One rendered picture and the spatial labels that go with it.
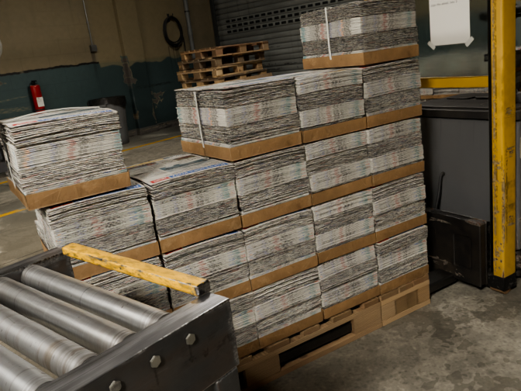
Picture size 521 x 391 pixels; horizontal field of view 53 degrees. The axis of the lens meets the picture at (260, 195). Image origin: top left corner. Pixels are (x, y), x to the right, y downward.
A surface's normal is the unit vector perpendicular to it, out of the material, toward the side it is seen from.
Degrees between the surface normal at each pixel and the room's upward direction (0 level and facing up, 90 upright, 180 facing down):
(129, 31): 90
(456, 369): 0
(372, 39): 89
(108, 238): 90
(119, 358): 0
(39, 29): 90
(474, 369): 0
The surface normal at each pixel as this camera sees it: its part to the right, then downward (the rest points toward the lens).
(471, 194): -0.84, 0.25
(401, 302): 0.51, 0.16
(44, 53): 0.75, 0.08
